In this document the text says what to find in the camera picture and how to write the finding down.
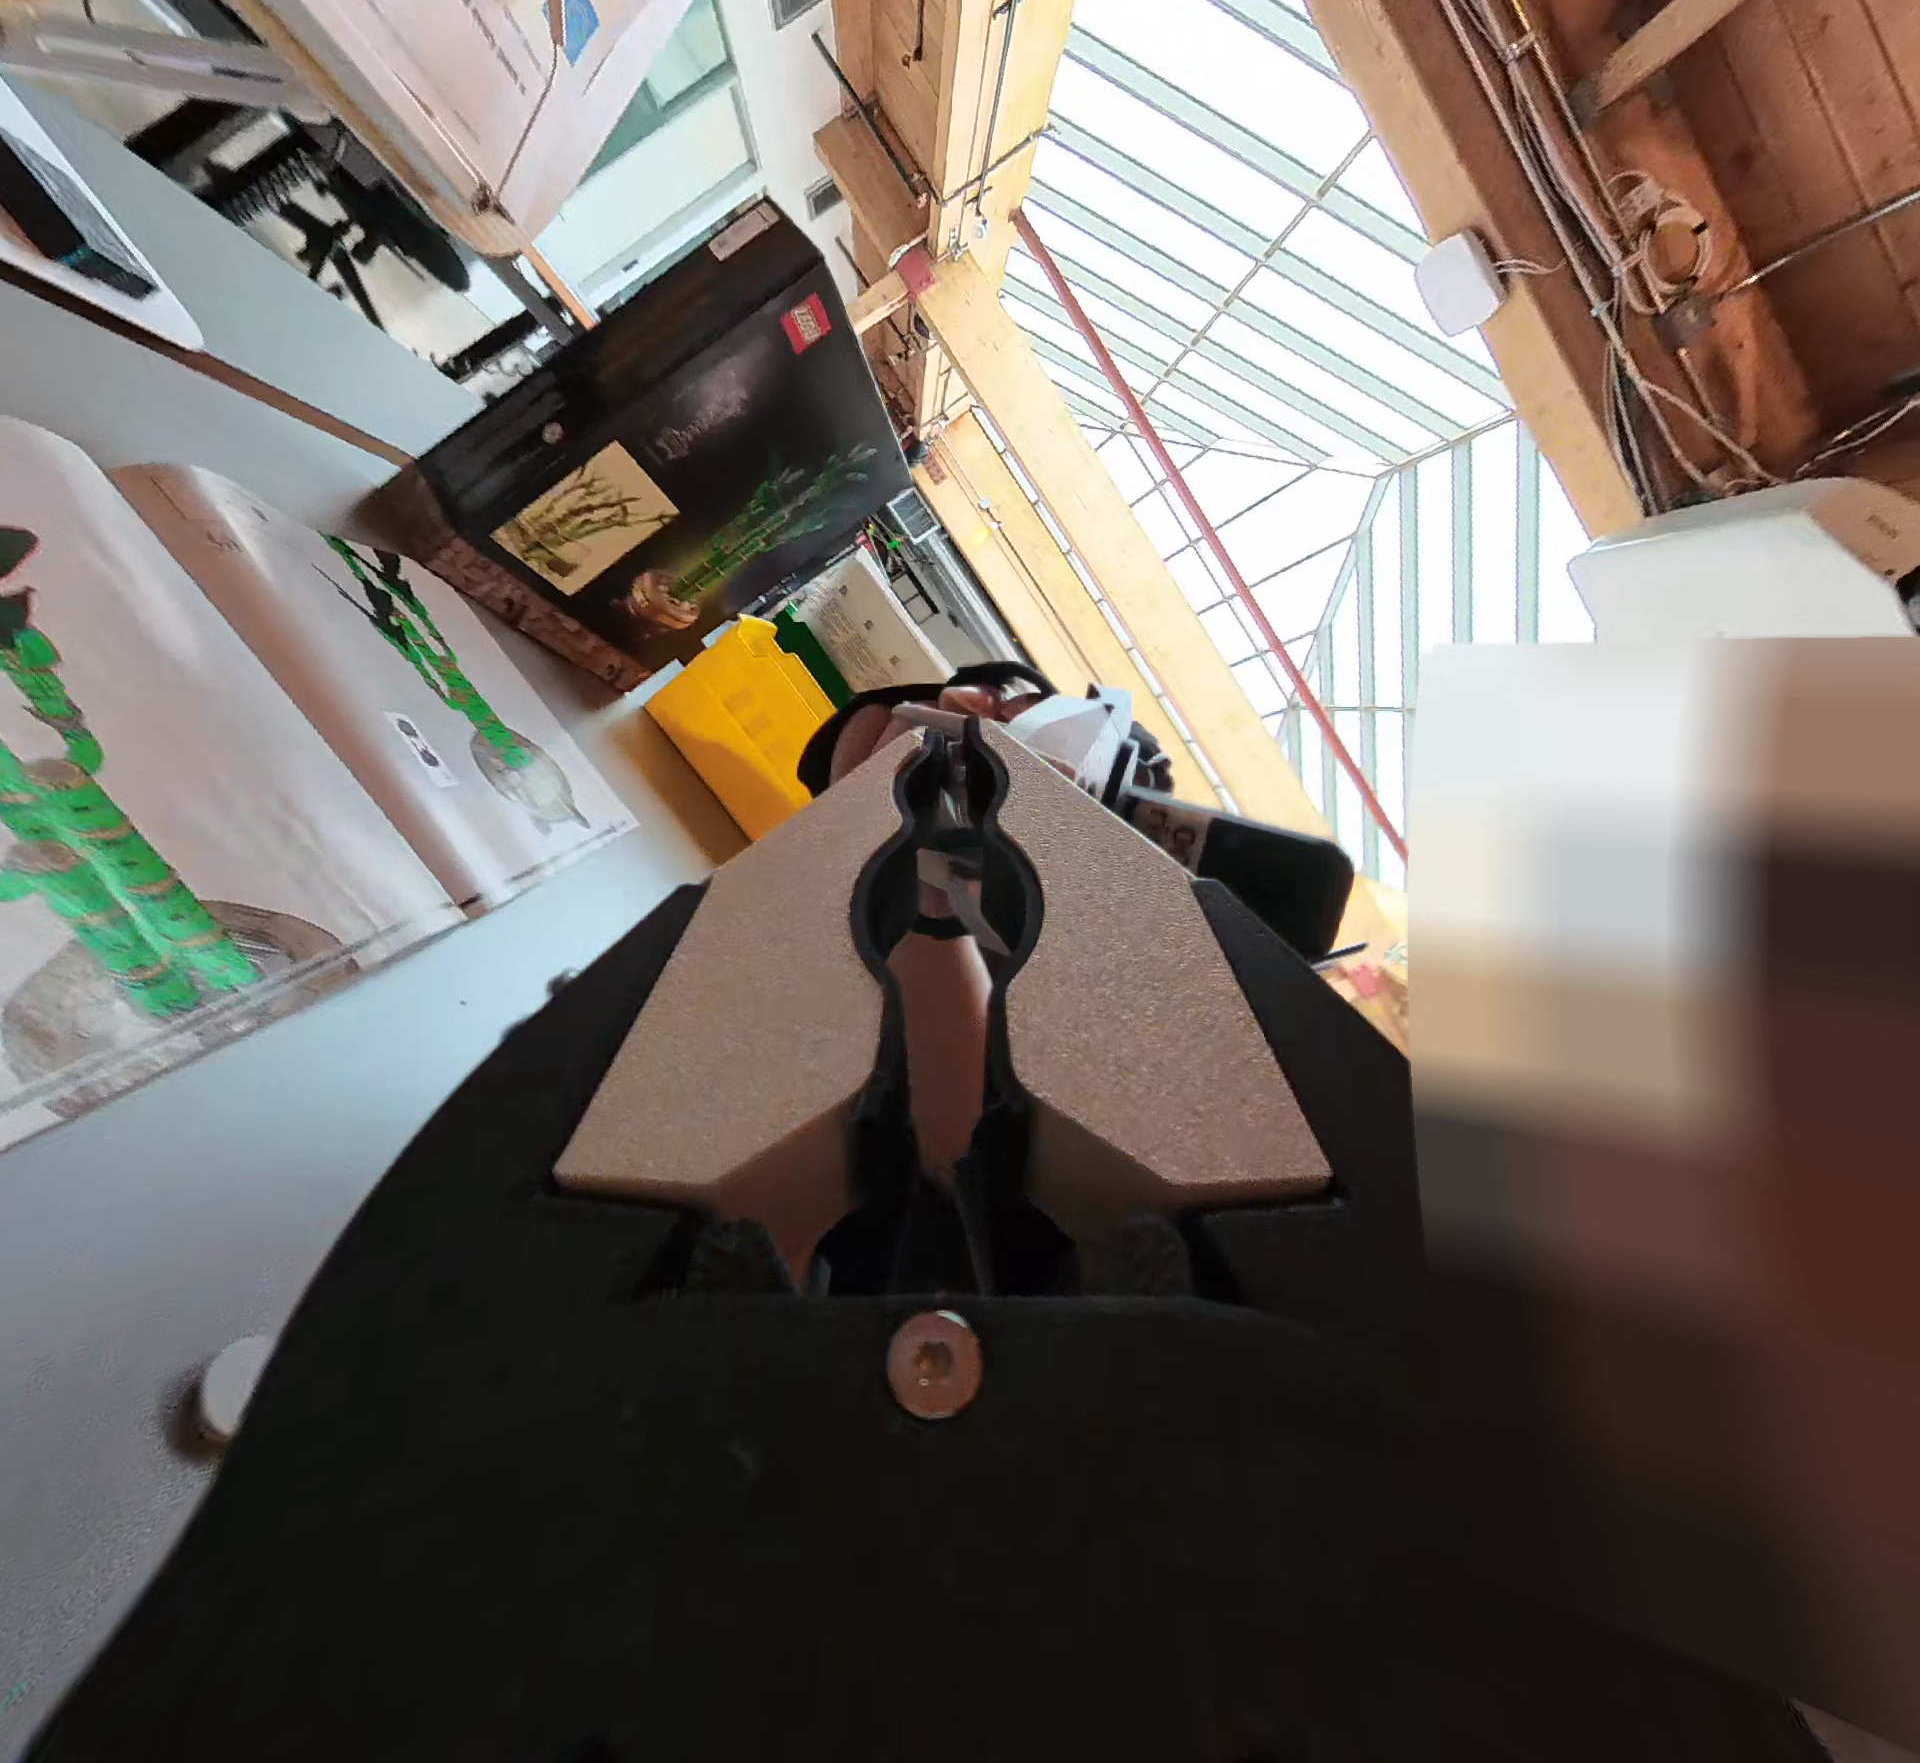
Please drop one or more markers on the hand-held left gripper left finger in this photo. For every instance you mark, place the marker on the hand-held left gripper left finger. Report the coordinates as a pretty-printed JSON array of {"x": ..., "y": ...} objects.
[{"x": 721, "y": 1015}]

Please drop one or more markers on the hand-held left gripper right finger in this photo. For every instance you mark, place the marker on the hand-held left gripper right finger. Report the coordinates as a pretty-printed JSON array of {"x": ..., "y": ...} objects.
[{"x": 1155, "y": 1029}]

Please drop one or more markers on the lego instruction booklet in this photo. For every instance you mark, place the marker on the lego instruction booklet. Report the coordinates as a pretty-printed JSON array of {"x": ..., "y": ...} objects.
[{"x": 225, "y": 685}]

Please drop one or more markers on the black lego set box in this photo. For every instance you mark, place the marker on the black lego set box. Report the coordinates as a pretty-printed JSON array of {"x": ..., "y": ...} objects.
[{"x": 675, "y": 413}]

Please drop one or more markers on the grey round lego tile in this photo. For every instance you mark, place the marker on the grey round lego tile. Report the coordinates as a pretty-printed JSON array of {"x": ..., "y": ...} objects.
[{"x": 228, "y": 1388}]

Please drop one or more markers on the person's right hand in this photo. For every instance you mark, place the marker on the person's right hand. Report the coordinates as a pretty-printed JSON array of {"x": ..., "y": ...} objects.
[{"x": 863, "y": 759}]

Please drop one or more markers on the yellow plastic bin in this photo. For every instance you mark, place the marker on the yellow plastic bin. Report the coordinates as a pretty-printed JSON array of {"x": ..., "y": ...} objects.
[{"x": 735, "y": 729}]

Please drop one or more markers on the green plastic bin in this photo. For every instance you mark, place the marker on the green plastic bin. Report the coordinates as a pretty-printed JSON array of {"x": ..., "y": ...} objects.
[{"x": 810, "y": 655}]

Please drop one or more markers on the white printed cardboard box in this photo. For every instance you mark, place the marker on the white printed cardboard box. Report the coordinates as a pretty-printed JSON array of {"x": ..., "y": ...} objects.
[{"x": 871, "y": 617}]

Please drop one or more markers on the red ceiling pipe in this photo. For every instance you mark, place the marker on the red ceiling pipe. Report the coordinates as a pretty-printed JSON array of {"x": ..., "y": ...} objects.
[{"x": 1140, "y": 425}]

